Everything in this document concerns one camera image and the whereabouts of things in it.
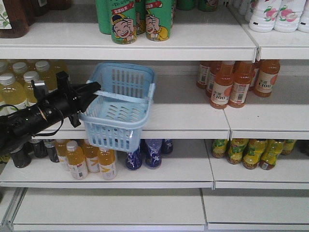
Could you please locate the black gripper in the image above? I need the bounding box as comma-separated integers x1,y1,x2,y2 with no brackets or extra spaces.
47,71,101,127

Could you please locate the light blue plastic basket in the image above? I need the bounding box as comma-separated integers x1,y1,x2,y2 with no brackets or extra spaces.
79,62,156,152

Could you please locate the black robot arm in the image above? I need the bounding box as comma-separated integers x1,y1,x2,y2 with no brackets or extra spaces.
0,71,101,155

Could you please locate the pale yellow juice bottle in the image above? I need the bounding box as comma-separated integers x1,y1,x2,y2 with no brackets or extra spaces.
35,60,57,92
23,71,40,106
12,62,28,86
0,73,29,116

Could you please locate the orange juice bottle white label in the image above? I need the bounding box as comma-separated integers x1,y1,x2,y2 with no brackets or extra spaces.
56,139,70,171
66,140,88,180
82,139,99,173
97,147,117,180

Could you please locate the white top shelf board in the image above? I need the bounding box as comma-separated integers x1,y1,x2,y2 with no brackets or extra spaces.
0,3,256,61

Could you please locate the dark tea bottle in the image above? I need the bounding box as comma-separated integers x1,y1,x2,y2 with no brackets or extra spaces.
43,139,59,162
11,144,31,168
29,139,48,158

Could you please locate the green cartoon drink can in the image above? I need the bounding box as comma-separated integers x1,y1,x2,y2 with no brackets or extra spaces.
109,0,137,44
145,0,173,42

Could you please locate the blue sports drink bottle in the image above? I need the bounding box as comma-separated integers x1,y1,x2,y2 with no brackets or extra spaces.
144,139,162,168
126,146,142,170
161,139,173,155

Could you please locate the orange C100 drink bottle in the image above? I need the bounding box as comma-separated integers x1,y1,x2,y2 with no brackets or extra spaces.
253,59,280,97
210,61,235,109
228,61,253,108

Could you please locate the yellow green tea bottle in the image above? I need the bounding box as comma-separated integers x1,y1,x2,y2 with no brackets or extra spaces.
212,139,228,159
242,139,268,170
281,139,297,155
259,139,285,170
227,138,249,164

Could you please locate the white right bottom shelf board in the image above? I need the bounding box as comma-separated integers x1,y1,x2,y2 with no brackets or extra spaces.
202,188,309,232

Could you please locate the white peach drink bottle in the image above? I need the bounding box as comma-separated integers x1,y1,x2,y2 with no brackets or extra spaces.
249,0,282,32
274,0,306,33

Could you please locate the white right upper shelf board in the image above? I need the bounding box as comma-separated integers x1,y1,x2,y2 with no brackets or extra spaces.
224,75,309,140

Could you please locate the white right middle shelf board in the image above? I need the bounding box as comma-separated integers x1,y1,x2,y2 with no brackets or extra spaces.
205,140,309,189

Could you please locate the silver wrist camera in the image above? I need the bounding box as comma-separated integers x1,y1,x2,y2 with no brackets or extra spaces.
31,80,49,101

